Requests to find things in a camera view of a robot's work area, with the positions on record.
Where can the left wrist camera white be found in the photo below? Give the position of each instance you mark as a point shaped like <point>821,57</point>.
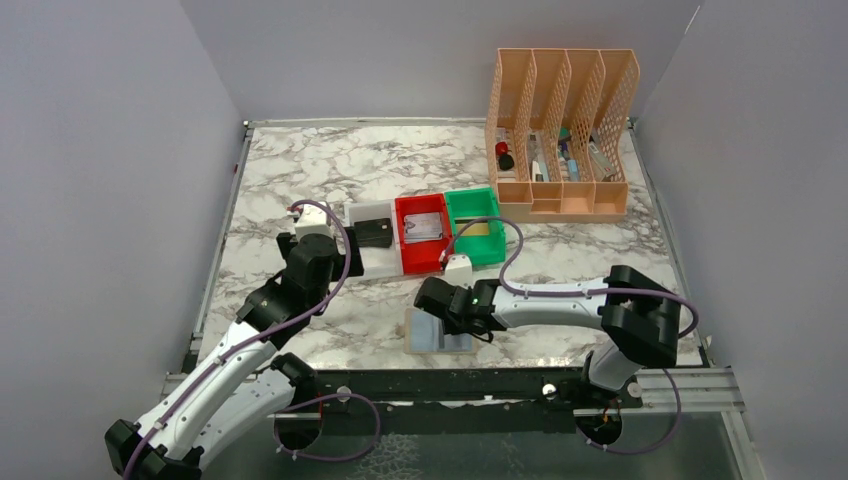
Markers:
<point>309,219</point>

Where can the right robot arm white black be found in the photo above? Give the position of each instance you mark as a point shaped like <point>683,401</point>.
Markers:
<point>641,318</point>

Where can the black credit card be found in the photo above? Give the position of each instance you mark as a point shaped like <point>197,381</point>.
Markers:
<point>374,233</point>

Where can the orange mesh file organizer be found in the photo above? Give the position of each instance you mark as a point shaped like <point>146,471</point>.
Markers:
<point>552,133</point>

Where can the white plastic bin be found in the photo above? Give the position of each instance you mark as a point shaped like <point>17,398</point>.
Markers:
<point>378,262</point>

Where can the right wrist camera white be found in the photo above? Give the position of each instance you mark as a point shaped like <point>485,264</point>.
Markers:
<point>458,271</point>

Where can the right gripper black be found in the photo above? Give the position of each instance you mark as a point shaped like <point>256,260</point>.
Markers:
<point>430,294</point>

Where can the green plastic bin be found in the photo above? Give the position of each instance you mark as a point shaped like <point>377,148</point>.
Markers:
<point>484,243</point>

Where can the stationery items in organizer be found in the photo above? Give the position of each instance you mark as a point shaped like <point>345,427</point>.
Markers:
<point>601,165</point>

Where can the gold credit card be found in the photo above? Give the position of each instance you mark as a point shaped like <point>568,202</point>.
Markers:
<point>471,229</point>

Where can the red black item in organizer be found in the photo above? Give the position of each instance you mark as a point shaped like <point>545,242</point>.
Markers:
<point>505,160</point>

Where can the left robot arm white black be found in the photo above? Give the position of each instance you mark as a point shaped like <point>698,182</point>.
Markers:
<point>215,405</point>

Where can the silver credit card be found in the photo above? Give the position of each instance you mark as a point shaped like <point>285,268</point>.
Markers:
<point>423,227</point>

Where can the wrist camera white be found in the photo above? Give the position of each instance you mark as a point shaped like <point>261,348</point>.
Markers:
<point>309,219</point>
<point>458,271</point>

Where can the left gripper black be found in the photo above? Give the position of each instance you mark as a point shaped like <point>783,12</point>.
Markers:
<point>354,244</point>

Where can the red plastic bin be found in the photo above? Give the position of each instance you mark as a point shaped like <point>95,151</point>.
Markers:
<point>425,257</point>

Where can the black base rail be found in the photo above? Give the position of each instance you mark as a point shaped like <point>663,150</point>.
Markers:
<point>450,401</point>

